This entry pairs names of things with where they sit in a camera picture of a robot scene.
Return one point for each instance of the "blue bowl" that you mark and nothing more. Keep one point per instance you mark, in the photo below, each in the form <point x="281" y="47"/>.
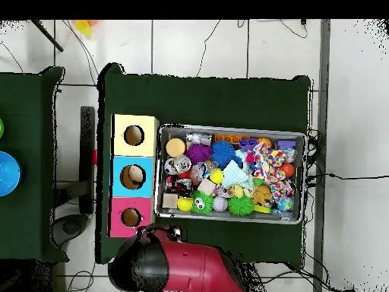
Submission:
<point x="9" y="173"/>

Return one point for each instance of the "green spiky ball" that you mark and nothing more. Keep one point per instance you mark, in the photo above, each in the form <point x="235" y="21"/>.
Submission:
<point x="240" y="206"/>

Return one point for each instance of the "blue spiky ball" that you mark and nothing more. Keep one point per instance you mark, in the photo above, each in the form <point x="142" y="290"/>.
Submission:
<point x="223" y="153"/>

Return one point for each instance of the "green round object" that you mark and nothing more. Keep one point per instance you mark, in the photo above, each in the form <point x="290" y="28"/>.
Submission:
<point x="1" y="129"/>

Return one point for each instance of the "green spiky toy with eyes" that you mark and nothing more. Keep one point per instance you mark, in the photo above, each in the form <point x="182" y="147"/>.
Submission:
<point x="202" y="204"/>

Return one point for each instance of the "black rod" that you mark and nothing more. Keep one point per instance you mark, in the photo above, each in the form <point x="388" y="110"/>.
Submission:
<point x="48" y="36"/>

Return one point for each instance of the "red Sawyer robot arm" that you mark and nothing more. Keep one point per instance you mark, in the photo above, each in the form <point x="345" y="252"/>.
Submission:
<point x="188" y="267"/>

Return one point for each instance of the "orange round sponge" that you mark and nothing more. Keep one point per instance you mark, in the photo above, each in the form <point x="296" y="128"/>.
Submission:
<point x="175" y="147"/>

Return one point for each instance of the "shallow mesh bin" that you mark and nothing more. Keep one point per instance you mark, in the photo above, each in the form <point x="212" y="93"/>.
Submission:
<point x="218" y="215"/>

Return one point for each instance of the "polka dot cloth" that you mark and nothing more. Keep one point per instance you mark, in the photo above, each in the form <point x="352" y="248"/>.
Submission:
<point x="267" y="161"/>

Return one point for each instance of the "white baseball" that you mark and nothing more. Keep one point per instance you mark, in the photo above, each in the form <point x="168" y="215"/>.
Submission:
<point x="220" y="203"/>

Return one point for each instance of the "black upright panel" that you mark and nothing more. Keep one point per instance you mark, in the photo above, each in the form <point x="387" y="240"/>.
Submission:
<point x="86" y="152"/>

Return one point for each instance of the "wooden box with three holes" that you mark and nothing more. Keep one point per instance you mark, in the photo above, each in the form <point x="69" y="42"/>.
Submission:
<point x="146" y="146"/>

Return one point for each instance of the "orange ball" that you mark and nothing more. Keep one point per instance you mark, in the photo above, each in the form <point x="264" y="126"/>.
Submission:
<point x="287" y="170"/>

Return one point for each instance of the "grey round base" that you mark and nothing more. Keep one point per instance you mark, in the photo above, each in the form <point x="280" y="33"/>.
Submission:
<point x="71" y="226"/>

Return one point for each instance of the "yellow object on floor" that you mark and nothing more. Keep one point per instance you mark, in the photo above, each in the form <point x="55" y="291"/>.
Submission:
<point x="82" y="27"/>

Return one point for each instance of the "brown teddy bear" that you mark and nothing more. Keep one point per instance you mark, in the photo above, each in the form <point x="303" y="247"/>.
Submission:
<point x="261" y="196"/>

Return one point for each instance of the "dark green side tablecloth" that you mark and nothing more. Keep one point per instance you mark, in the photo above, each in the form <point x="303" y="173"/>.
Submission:
<point x="27" y="213"/>

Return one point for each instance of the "light blue knitted cloth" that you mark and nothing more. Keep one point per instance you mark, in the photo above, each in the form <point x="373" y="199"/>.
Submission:
<point x="235" y="176"/>

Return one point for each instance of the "purple spiky ball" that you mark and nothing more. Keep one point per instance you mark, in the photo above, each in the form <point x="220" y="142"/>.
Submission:
<point x="199" y="153"/>

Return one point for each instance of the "crushed drink can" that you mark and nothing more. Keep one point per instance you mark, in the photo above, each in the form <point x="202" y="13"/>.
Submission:
<point x="182" y="164"/>

